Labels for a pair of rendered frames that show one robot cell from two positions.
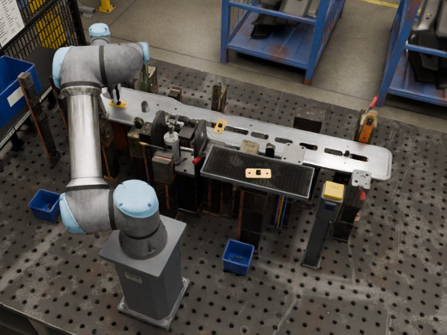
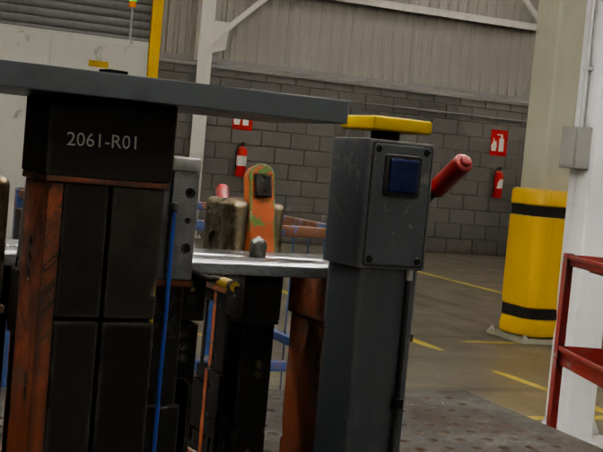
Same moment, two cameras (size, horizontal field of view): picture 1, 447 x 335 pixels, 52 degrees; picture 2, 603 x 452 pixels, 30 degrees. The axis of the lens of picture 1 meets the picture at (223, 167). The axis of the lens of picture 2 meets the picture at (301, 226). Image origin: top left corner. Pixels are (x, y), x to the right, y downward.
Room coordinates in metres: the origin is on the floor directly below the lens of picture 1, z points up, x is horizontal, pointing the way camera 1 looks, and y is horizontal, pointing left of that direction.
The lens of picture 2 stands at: (0.25, 0.35, 1.11)
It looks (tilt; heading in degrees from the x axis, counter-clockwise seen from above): 3 degrees down; 318
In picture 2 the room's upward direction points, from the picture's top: 5 degrees clockwise
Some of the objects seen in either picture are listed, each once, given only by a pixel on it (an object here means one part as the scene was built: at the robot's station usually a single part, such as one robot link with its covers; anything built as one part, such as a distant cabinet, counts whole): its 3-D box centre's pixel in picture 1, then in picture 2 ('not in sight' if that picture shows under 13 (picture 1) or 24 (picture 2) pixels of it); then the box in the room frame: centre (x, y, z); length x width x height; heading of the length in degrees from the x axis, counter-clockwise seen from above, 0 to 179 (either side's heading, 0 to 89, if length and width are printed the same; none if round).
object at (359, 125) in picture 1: (357, 147); (231, 332); (1.43, -0.60, 0.88); 0.15 x 0.11 x 0.36; 165
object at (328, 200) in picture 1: (320, 229); (362, 385); (0.96, -0.37, 0.92); 0.08 x 0.08 x 0.44; 75
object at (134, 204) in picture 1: (135, 207); not in sight; (0.77, 0.25, 1.27); 0.13 x 0.12 x 0.14; 99
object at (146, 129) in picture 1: (153, 164); not in sight; (1.26, 0.29, 0.91); 0.07 x 0.05 x 0.42; 165
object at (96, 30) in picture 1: (100, 40); not in sight; (1.53, 0.49, 1.32); 0.09 x 0.08 x 0.11; 9
